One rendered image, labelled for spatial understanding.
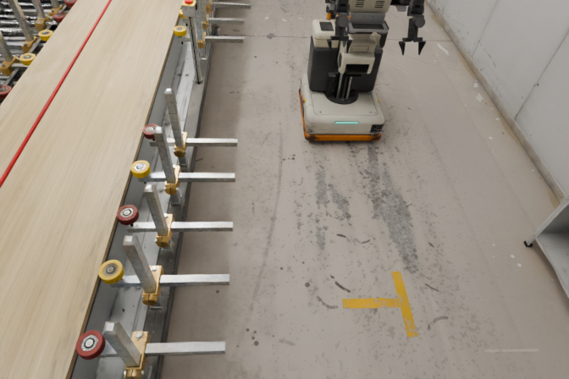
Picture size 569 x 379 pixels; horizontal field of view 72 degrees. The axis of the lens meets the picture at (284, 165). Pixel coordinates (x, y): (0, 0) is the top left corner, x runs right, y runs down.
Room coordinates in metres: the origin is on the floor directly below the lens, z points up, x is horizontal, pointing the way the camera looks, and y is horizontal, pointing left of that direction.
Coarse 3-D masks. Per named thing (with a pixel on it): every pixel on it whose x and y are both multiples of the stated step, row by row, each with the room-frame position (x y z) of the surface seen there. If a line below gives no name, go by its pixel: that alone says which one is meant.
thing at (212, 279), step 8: (120, 280) 0.64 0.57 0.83; (128, 280) 0.64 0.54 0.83; (136, 280) 0.65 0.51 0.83; (160, 280) 0.65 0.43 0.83; (168, 280) 0.65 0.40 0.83; (176, 280) 0.66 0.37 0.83; (184, 280) 0.66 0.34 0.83; (192, 280) 0.66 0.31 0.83; (200, 280) 0.66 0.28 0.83; (208, 280) 0.67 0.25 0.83; (216, 280) 0.67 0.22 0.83; (224, 280) 0.67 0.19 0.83
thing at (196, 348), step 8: (152, 344) 0.42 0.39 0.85; (160, 344) 0.42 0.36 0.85; (168, 344) 0.42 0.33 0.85; (176, 344) 0.43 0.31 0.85; (184, 344) 0.43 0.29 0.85; (192, 344) 0.43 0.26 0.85; (200, 344) 0.43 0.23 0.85; (208, 344) 0.43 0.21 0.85; (216, 344) 0.44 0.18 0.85; (224, 344) 0.44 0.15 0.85; (104, 352) 0.39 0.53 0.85; (112, 352) 0.39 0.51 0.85; (152, 352) 0.40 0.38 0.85; (160, 352) 0.40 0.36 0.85; (168, 352) 0.40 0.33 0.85; (176, 352) 0.40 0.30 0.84; (184, 352) 0.41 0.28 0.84; (192, 352) 0.41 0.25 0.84; (200, 352) 0.41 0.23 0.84; (208, 352) 0.41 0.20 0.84; (216, 352) 0.42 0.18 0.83; (224, 352) 0.42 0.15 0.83
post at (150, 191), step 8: (152, 184) 0.88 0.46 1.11; (144, 192) 0.85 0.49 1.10; (152, 192) 0.85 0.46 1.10; (152, 200) 0.85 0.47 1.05; (152, 208) 0.85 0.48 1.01; (160, 208) 0.87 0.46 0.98; (152, 216) 0.85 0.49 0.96; (160, 216) 0.85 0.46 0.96; (160, 224) 0.85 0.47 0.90; (160, 232) 0.85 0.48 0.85; (168, 248) 0.85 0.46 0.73
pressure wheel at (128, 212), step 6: (120, 210) 0.90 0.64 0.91; (126, 210) 0.90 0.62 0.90; (132, 210) 0.91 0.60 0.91; (120, 216) 0.87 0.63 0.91; (126, 216) 0.87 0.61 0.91; (132, 216) 0.88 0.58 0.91; (138, 216) 0.89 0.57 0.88; (120, 222) 0.86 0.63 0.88; (126, 222) 0.85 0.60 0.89; (132, 222) 0.86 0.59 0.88
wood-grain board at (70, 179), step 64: (128, 0) 2.75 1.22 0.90; (64, 64) 1.88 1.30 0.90; (128, 64) 1.93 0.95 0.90; (0, 128) 1.32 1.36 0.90; (64, 128) 1.36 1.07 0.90; (128, 128) 1.39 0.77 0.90; (0, 192) 0.95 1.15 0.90; (64, 192) 0.97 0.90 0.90; (0, 256) 0.66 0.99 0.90; (64, 256) 0.68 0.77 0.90; (0, 320) 0.44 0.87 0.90; (64, 320) 0.46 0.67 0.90
